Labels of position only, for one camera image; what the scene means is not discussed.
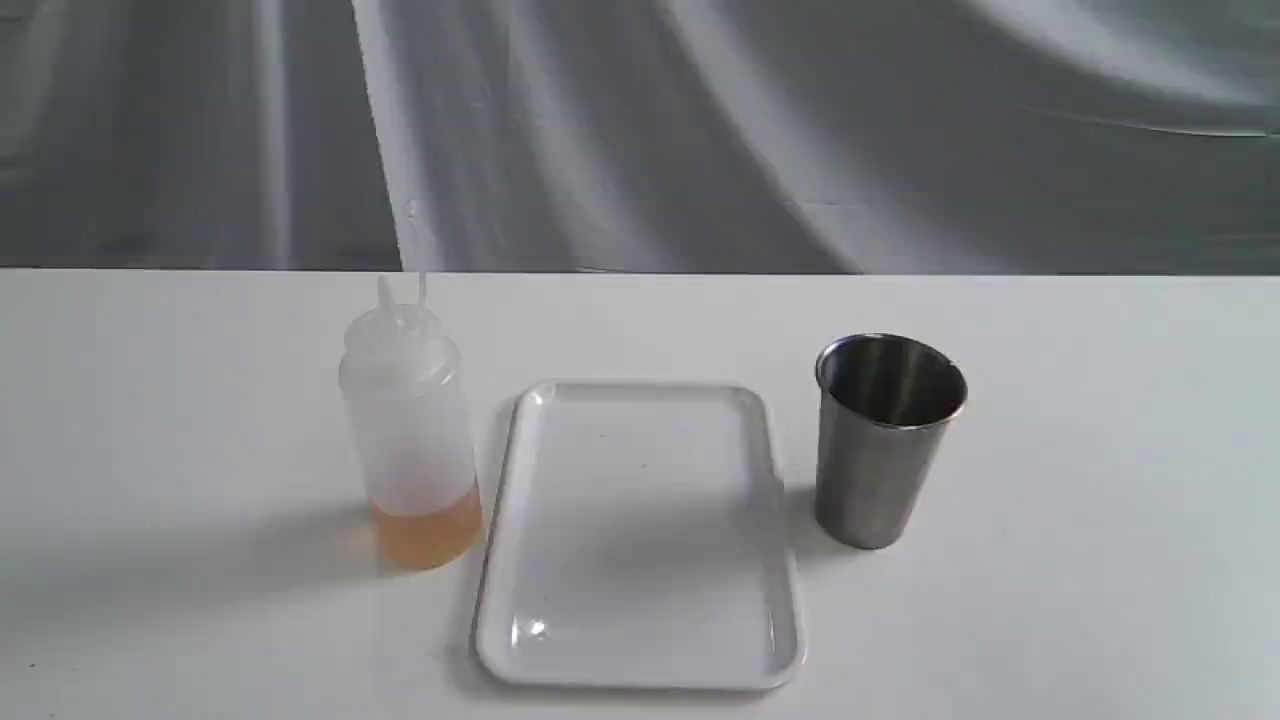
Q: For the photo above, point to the clear plastic squeeze bottle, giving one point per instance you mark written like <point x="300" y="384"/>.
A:
<point x="401" y="380"/>

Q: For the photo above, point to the stainless steel cup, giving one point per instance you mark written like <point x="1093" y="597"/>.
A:
<point x="885" y="404"/>

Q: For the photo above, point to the white plastic tray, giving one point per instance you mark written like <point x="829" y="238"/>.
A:
<point x="639" y="542"/>

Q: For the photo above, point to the grey backdrop cloth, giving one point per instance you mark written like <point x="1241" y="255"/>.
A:
<point x="771" y="137"/>

